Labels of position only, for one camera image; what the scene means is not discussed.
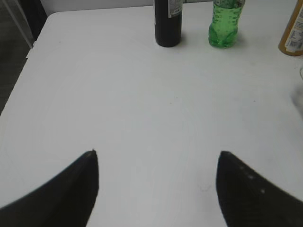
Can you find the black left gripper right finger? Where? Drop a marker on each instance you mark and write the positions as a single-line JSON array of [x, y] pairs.
[[247, 199]]

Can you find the dark wine bottle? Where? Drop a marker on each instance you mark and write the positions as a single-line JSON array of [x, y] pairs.
[[168, 22]]

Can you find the orange juice bottle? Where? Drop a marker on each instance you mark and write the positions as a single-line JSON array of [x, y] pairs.
[[291, 42]]

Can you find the green soda bottle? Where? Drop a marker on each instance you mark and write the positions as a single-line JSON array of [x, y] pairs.
[[224, 26]]

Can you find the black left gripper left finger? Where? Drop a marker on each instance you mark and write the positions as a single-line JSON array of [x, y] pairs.
[[67, 200]]

